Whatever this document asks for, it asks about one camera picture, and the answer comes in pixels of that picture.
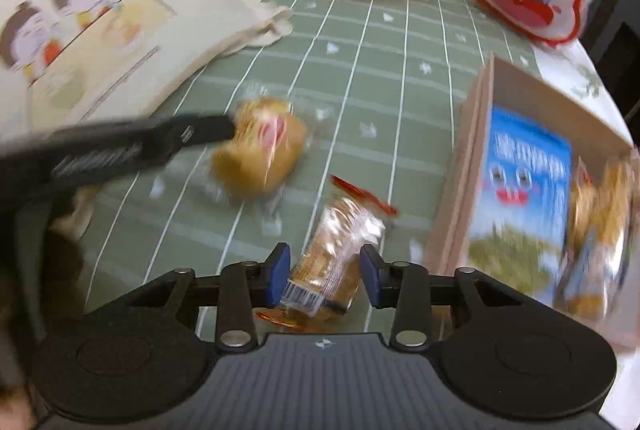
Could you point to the cream printed tote bag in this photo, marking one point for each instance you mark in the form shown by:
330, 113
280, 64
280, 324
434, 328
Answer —
125, 34

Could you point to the round bread packet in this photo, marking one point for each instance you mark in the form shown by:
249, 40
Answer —
260, 144

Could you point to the white patterned table cover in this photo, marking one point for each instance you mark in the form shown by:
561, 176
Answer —
570, 74

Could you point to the clear red-edged wafer packet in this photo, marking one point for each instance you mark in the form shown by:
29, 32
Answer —
335, 250

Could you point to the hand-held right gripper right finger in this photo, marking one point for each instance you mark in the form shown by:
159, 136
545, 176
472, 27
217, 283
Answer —
372, 277

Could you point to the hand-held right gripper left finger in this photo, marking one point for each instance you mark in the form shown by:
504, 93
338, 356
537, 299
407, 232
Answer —
280, 272

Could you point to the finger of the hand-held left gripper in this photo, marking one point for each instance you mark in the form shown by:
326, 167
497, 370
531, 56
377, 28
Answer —
200, 129

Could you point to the blue cartoon face packet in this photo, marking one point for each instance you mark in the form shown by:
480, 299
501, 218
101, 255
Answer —
520, 190

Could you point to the clear round cracker packet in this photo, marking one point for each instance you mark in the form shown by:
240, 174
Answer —
595, 220

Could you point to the green checked tablecloth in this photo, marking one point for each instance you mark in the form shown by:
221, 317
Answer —
375, 84

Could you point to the pink cardboard box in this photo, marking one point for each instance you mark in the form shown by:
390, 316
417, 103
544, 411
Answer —
525, 84

